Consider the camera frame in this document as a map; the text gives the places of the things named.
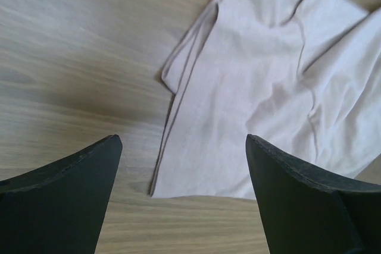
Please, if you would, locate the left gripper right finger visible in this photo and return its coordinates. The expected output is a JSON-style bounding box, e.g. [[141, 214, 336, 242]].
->
[[246, 135, 380, 253]]

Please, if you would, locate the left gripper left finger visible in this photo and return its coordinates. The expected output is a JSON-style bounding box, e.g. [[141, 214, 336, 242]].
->
[[1, 135, 122, 253]]

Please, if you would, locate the beige t shirt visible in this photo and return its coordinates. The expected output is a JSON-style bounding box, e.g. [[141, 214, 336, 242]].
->
[[151, 0, 380, 199]]

